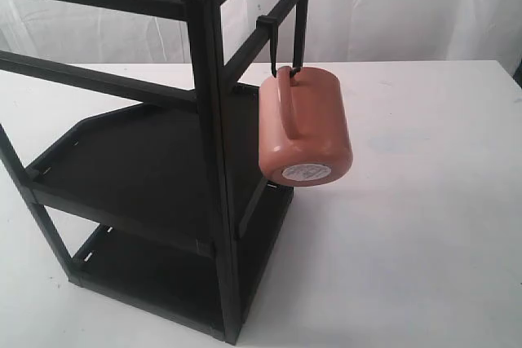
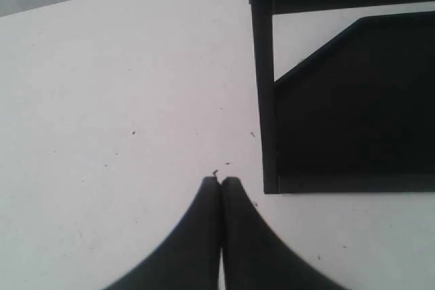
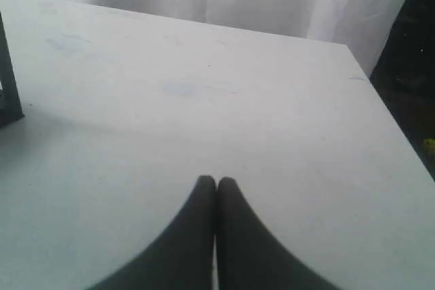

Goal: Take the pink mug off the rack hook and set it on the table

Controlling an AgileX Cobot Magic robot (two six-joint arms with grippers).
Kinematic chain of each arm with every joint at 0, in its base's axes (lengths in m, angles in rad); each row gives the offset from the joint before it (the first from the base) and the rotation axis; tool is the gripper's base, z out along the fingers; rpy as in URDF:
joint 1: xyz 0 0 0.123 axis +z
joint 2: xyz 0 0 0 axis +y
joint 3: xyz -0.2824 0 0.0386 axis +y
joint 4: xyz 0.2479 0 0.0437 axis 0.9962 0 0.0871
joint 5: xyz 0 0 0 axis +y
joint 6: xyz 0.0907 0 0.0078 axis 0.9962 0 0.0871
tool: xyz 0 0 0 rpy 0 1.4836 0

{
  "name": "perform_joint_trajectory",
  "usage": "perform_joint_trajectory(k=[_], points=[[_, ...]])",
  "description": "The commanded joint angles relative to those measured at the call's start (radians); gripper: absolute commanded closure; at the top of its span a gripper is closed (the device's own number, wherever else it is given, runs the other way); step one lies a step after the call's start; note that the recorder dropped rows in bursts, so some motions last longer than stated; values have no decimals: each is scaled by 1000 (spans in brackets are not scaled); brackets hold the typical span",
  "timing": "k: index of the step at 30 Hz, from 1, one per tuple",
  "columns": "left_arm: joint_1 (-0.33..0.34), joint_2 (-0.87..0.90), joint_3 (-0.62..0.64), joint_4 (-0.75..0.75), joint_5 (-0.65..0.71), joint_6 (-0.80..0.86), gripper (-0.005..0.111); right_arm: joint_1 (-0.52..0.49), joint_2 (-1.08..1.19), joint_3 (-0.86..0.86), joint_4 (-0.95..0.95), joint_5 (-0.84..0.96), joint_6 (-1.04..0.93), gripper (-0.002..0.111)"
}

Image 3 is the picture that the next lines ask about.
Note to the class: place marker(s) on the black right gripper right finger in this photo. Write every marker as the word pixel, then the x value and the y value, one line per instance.
pixel 248 255

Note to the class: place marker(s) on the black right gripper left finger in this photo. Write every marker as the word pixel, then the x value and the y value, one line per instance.
pixel 182 256

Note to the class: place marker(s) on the black metal shelf rack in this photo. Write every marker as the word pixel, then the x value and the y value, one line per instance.
pixel 11 108

